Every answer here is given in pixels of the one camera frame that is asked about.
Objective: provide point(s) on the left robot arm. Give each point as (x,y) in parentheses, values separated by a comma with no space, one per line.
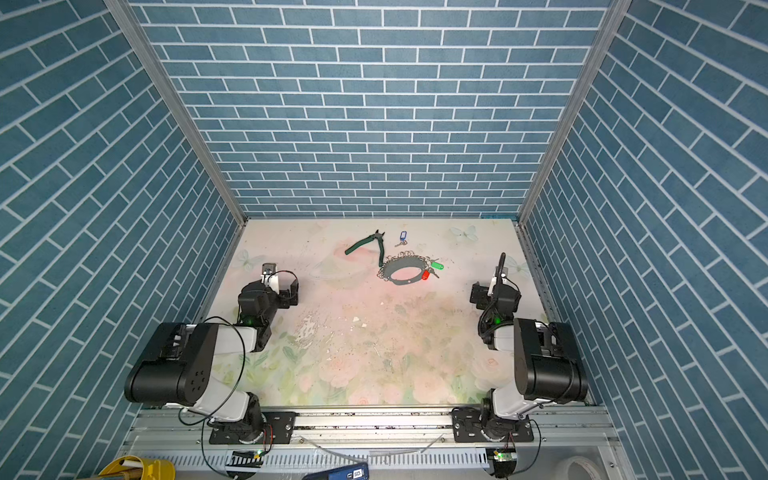
(175,367)

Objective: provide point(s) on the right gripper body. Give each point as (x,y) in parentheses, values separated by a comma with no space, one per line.
(484,301)

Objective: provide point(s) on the green handled pliers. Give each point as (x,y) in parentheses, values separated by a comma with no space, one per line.
(377,237)

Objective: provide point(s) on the blue tagged key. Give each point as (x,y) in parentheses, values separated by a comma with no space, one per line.
(402,239)

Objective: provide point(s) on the blue device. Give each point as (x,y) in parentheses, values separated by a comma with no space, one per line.
(357,471)

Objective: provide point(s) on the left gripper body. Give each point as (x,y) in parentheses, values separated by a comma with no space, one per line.
(282,300)

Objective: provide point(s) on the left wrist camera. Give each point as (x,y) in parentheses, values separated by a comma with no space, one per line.
(269,270)

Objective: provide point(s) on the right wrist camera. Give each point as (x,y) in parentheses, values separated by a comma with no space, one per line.
(496,283)

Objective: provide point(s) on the white cable duct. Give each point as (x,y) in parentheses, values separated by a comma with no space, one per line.
(306,460)

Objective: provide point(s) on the white tape roll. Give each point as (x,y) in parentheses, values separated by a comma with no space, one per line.
(577,468)

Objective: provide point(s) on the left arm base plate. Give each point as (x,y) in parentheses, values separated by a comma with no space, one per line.
(270,429)

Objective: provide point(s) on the yellow tape roll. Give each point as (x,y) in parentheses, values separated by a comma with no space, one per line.
(133,467)

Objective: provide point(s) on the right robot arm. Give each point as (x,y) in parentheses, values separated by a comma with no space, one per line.
(546,361)

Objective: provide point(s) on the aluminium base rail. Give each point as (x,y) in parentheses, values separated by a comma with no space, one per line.
(390,429)

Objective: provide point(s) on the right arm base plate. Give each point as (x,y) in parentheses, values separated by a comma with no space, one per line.
(474,425)

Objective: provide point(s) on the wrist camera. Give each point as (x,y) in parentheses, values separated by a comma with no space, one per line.
(496,283)
(269,270)

